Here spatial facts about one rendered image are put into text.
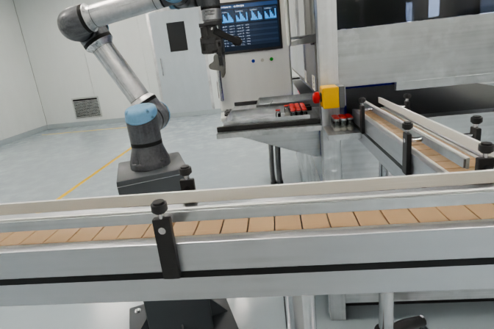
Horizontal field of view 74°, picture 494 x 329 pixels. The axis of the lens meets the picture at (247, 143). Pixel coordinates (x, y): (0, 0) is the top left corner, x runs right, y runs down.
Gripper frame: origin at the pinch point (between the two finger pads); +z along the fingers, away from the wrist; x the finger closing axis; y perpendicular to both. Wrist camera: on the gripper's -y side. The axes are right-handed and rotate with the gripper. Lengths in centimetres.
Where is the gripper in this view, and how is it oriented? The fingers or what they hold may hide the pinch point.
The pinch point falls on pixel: (224, 74)
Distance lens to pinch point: 134.6
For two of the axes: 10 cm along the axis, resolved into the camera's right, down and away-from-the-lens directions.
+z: 1.1, 9.6, 2.7
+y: -9.9, 0.8, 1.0
